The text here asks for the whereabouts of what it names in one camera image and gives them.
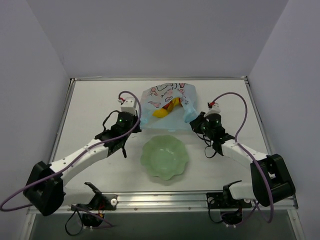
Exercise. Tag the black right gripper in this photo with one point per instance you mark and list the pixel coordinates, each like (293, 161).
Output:
(197, 123)

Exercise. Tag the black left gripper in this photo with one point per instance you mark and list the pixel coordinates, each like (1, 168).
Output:
(136, 121)

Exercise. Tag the light blue plastic bag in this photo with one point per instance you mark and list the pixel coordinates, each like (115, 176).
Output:
(158, 96)

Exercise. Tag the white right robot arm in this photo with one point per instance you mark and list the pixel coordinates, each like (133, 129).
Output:
(270, 181)

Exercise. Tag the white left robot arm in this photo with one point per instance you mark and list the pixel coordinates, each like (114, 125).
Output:
(46, 185)

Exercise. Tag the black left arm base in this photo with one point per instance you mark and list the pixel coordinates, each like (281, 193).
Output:
(92, 215)

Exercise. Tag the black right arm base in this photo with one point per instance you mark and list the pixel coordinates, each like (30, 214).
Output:
(233, 215)

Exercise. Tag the yellow fake lemon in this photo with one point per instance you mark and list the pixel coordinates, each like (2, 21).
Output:
(160, 113)

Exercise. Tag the yellow fake banana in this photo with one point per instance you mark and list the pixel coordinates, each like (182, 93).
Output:
(174, 102)

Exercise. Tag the green scalloped glass bowl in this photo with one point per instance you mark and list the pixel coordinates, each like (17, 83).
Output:
(164, 159)

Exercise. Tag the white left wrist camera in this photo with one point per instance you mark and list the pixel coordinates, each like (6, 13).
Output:
(128, 105)

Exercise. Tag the aluminium front rail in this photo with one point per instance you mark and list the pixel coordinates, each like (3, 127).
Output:
(170, 201)

